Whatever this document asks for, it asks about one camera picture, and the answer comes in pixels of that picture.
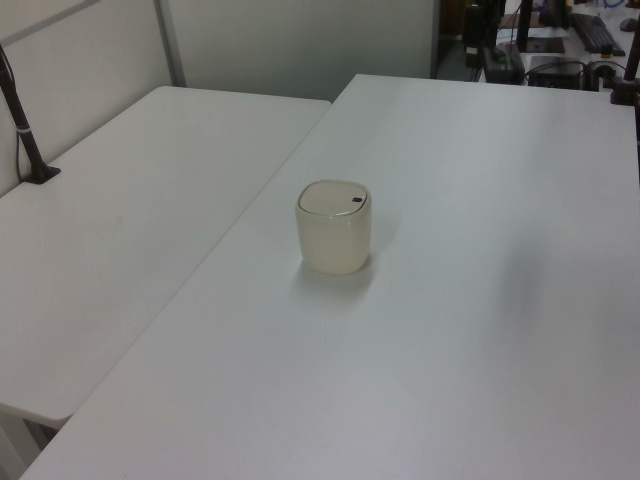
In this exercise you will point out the cream plastic trash bin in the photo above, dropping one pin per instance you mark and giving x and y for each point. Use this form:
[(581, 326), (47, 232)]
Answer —
[(334, 245)]

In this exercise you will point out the beige trash bin lid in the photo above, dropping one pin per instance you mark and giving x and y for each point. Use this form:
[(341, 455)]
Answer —
[(330, 198)]

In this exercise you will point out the white side table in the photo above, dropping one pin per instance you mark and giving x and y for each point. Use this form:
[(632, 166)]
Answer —
[(125, 225)]

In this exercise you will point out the black power strip box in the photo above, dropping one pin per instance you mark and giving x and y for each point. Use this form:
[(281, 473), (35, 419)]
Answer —
[(502, 62)]

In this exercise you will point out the black flat device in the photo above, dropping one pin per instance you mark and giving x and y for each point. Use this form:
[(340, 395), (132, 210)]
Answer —
[(555, 70)]

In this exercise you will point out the black monitor stand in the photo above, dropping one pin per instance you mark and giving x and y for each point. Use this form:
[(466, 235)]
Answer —
[(525, 22)]

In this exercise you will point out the black clamp stand with pole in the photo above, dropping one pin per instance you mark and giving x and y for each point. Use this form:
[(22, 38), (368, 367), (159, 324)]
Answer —
[(624, 90)]

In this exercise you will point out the black keyboard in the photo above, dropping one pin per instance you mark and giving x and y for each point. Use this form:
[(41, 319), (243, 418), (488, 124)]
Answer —
[(597, 35)]

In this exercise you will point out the grey partition frame post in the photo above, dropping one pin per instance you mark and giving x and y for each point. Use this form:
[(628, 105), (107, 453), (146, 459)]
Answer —
[(170, 42)]

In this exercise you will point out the black upright post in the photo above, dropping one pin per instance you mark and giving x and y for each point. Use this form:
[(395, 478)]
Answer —
[(477, 35)]

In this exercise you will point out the black camera pole with clamp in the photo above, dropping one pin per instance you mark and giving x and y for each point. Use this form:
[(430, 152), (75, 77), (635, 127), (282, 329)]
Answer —
[(24, 131)]

